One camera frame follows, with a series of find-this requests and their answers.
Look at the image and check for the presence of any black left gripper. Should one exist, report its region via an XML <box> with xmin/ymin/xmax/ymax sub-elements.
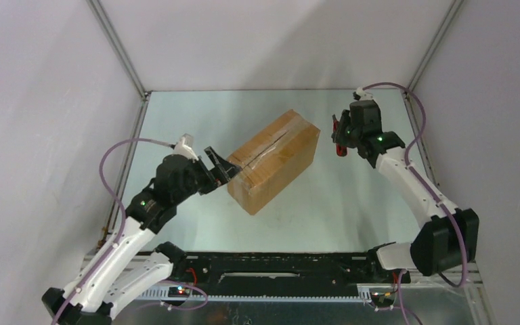
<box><xmin>173</xmin><ymin>147</ymin><xmax>241</xmax><ymax>204</ymax></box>

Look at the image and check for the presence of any brown cardboard express box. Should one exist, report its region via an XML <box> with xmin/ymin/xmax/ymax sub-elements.
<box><xmin>227</xmin><ymin>110</ymin><xmax>320</xmax><ymax>215</ymax></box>

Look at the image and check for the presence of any red black utility knife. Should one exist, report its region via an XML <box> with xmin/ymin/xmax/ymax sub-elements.
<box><xmin>331</xmin><ymin>123</ymin><xmax>348</xmax><ymax>157</ymax></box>

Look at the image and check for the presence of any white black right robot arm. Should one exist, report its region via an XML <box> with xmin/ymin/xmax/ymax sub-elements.
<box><xmin>331</xmin><ymin>100</ymin><xmax>479</xmax><ymax>283</ymax></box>

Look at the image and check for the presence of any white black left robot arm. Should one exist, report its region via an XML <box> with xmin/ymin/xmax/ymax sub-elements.
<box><xmin>42</xmin><ymin>143</ymin><xmax>242</xmax><ymax>324</ymax></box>

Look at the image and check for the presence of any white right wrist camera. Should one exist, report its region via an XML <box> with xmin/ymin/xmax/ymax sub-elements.
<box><xmin>352</xmin><ymin>87</ymin><xmax>374</xmax><ymax>101</ymax></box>

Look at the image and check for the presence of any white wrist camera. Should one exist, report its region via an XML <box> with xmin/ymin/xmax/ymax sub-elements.
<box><xmin>352</xmin><ymin>87</ymin><xmax>374</xmax><ymax>101</ymax></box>
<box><xmin>173</xmin><ymin>133</ymin><xmax>198</xmax><ymax>160</ymax></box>

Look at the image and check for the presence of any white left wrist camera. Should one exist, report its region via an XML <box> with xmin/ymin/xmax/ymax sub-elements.
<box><xmin>173</xmin><ymin>133</ymin><xmax>198</xmax><ymax>160</ymax></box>

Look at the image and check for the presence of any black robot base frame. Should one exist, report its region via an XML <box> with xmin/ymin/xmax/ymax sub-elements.
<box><xmin>107</xmin><ymin>242</ymin><xmax>458</xmax><ymax>311</ymax></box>

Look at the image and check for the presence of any aluminium right corner post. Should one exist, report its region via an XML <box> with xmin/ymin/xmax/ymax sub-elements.
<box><xmin>408</xmin><ymin>0</ymin><xmax>465</xmax><ymax>91</ymax></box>

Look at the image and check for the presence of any aluminium corner post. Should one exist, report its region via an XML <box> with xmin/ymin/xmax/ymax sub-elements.
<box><xmin>87</xmin><ymin>0</ymin><xmax>148</xmax><ymax>100</ymax></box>
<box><xmin>408</xmin><ymin>0</ymin><xmax>465</xmax><ymax>91</ymax></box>

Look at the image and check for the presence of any aluminium left corner post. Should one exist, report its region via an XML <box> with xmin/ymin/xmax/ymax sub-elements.
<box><xmin>87</xmin><ymin>0</ymin><xmax>148</xmax><ymax>100</ymax></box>

